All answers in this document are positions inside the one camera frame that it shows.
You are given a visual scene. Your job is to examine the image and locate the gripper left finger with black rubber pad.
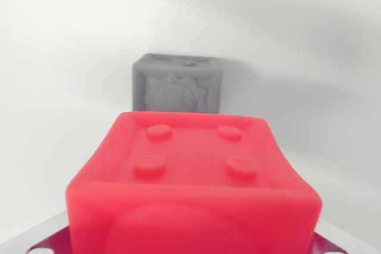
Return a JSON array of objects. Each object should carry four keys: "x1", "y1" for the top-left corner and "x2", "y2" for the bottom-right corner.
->
[{"x1": 0, "y1": 209, "x2": 73, "y2": 254}]

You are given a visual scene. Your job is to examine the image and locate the gripper right finger with black rubber pad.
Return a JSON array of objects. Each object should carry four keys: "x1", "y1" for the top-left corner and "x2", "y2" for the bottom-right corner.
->
[{"x1": 310, "y1": 220, "x2": 371, "y2": 254}]

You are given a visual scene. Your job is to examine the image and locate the red cube with studs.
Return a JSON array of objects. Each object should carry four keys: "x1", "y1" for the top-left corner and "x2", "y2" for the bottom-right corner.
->
[{"x1": 65, "y1": 111, "x2": 323, "y2": 254}]

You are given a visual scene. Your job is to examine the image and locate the grey cube with sun relief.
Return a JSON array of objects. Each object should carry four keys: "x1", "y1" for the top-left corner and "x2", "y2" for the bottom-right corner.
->
[{"x1": 132, "y1": 52, "x2": 224, "y2": 116}]

